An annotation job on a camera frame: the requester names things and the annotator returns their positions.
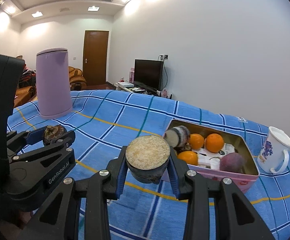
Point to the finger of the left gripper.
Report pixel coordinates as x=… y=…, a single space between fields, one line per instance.
x=34 y=174
x=17 y=141

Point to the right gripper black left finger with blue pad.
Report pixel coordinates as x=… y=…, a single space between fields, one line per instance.
x=58 y=217

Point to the large orange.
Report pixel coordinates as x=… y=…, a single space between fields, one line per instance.
x=214 y=143

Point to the dark cut taro piece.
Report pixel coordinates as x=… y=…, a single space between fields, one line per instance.
x=147 y=158

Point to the brown leather sofa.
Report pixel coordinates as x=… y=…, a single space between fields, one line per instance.
x=24 y=95

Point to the purple sweet potato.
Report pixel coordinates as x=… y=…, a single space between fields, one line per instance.
x=232 y=162

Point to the pink metal tin box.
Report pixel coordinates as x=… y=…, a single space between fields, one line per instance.
x=250 y=172

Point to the white blue printed mug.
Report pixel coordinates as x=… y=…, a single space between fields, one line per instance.
x=274 y=155

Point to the purple electric kettle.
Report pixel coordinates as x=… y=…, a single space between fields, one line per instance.
x=53 y=84

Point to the orange in tin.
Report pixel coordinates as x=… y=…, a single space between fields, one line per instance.
x=189 y=157

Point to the brown leather armchair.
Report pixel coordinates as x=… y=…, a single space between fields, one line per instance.
x=76 y=78

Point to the small orange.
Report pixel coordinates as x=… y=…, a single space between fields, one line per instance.
x=196 y=141

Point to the white tv stand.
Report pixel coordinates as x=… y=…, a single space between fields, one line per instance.
x=131 y=88

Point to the brown wooden door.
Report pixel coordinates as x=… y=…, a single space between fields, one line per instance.
x=95 y=56

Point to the black television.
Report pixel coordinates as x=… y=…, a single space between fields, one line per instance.
x=148 y=73

